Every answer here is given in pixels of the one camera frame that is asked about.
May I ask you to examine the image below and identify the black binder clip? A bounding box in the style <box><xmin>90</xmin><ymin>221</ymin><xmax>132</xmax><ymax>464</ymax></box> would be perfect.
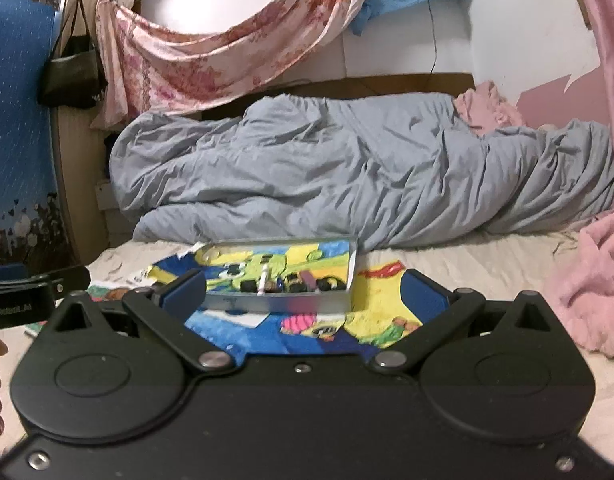
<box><xmin>240</xmin><ymin>280</ymin><xmax>258</xmax><ymax>294</ymax></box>

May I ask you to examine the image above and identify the pink grey marker pen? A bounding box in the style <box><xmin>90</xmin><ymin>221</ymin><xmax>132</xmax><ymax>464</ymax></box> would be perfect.
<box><xmin>298</xmin><ymin>270</ymin><xmax>320</xmax><ymax>292</ymax></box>

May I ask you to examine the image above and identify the black white doodle paper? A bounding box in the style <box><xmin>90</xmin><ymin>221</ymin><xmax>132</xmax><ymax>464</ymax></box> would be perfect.
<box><xmin>126</xmin><ymin>242</ymin><xmax>209</xmax><ymax>288</ymax></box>

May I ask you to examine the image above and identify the green frog drawing paper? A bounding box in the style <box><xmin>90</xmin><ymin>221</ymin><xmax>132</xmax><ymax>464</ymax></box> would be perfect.
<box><xmin>146</xmin><ymin>239</ymin><xmax>354</xmax><ymax>294</ymax></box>

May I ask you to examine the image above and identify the white marker pink band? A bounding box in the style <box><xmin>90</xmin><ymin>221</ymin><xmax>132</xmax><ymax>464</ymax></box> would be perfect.
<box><xmin>257</xmin><ymin>266</ymin><xmax>269</xmax><ymax>296</ymax></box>

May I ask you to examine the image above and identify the black cylinder gold band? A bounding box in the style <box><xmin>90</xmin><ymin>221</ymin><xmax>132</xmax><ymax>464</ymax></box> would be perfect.
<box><xmin>284</xmin><ymin>280</ymin><xmax>309</xmax><ymax>294</ymax></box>

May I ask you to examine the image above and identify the silver shallow box tray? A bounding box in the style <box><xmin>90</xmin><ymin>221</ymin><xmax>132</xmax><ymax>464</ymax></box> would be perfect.
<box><xmin>193</xmin><ymin>237</ymin><xmax>357</xmax><ymax>314</ymax></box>

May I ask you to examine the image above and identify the pink fluffy blanket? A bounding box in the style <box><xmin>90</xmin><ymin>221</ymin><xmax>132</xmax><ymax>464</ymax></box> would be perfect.
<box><xmin>545</xmin><ymin>211</ymin><xmax>614</xmax><ymax>358</ymax></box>

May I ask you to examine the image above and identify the grey rumpled duvet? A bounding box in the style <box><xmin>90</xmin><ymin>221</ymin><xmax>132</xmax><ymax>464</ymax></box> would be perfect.
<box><xmin>109</xmin><ymin>93</ymin><xmax>614</xmax><ymax>250</ymax></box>

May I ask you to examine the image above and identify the black hanging handbag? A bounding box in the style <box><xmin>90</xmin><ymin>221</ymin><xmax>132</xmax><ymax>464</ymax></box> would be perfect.
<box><xmin>37</xmin><ymin>0</ymin><xmax>107</xmax><ymax>110</ymax></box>

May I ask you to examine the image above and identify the pink ruffled pillow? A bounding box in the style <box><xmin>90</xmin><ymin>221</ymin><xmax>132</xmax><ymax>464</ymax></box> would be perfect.
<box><xmin>453</xmin><ymin>80</ymin><xmax>526</xmax><ymax>136</ymax></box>

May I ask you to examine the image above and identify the pink floral curtain cloth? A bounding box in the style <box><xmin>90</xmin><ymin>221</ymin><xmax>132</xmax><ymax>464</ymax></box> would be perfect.
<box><xmin>91</xmin><ymin>0</ymin><xmax>365</xmax><ymax>130</ymax></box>

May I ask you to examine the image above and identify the wooden headboard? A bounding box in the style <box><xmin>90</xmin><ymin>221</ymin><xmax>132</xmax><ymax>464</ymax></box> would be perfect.
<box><xmin>200</xmin><ymin>73</ymin><xmax>475</xmax><ymax>120</ymax></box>

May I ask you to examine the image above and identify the blue cartoon wall hanging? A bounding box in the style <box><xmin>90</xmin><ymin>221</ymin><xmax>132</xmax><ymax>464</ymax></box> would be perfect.
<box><xmin>0</xmin><ymin>0</ymin><xmax>72</xmax><ymax>274</ymax></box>

